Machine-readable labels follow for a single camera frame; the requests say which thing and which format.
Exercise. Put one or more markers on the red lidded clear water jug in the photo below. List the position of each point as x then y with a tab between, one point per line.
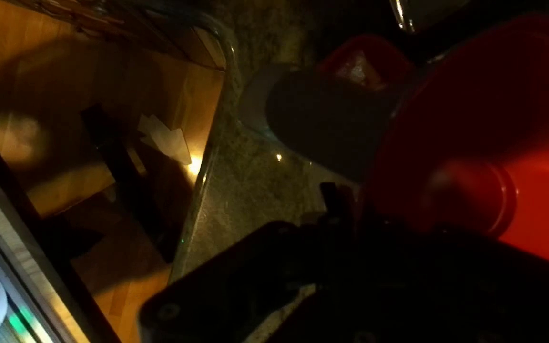
462	142

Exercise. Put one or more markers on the wooden cabinet drawers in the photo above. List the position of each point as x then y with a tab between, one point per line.
161	106

